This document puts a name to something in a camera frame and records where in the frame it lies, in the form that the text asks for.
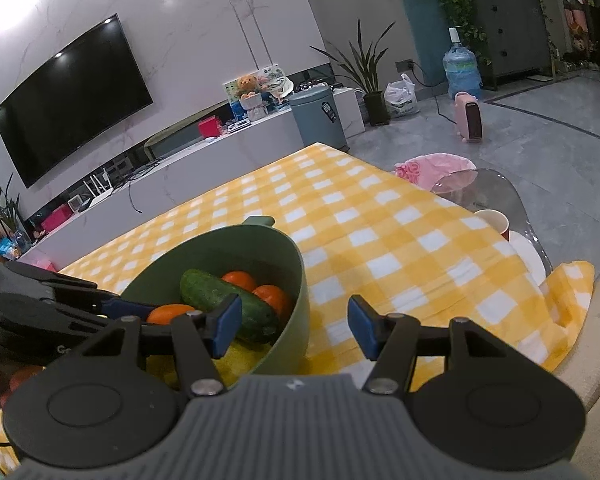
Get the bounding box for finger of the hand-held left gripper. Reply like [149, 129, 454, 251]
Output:
[2, 260, 99, 295]
[0, 293, 158, 332]

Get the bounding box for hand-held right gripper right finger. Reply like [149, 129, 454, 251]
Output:
[347, 296, 518, 396]

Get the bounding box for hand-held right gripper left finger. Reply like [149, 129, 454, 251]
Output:
[80, 294, 243, 397]

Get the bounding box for orange mandarin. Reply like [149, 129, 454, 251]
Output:
[252, 285, 291, 323]
[220, 271, 257, 293]
[146, 304, 196, 326]

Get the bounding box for green cucumber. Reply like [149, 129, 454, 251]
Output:
[180, 268, 281, 345]

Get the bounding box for green colander bowl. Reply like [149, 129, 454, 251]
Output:
[120, 215, 311, 378]

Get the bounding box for pink gift bag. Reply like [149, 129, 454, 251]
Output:
[22, 257, 58, 273]

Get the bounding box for blue snack packet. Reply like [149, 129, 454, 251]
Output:
[0, 234, 28, 261]

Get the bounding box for magenta box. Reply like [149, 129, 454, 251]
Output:
[41, 208, 73, 232]

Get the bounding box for plant in glass vase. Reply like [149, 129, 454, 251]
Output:
[0, 175, 31, 246]

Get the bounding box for yellow checked tablecloth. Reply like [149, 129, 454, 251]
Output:
[0, 142, 596, 461]

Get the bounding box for white router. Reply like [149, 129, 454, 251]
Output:
[82, 170, 118, 208]

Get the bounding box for white tv console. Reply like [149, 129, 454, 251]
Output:
[17, 87, 366, 271]

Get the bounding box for paper cup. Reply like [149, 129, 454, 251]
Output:
[474, 208, 509, 241]

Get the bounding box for white plates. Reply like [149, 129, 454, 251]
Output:
[507, 230, 547, 286]

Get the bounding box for grey-blue trash can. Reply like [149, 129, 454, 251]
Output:
[289, 86, 351, 153]

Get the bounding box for teddy bear bouquet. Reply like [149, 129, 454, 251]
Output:
[235, 75, 271, 121]

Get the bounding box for white plastic bag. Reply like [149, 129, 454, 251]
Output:
[384, 73, 421, 118]

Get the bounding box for pink space heater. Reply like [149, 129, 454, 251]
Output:
[454, 91, 485, 145]

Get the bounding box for printed picture board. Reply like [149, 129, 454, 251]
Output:
[222, 65, 293, 111]

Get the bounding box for long-leaf potted plant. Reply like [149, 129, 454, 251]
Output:
[310, 20, 396, 127]

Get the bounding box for blue water jug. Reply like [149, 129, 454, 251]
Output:
[442, 27, 482, 101]

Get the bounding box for dark grey dresser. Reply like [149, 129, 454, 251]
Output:
[467, 0, 553, 91]

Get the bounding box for black console cable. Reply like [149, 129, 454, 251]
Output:
[127, 157, 161, 213]

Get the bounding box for black wall television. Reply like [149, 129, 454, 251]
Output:
[0, 14, 154, 188]

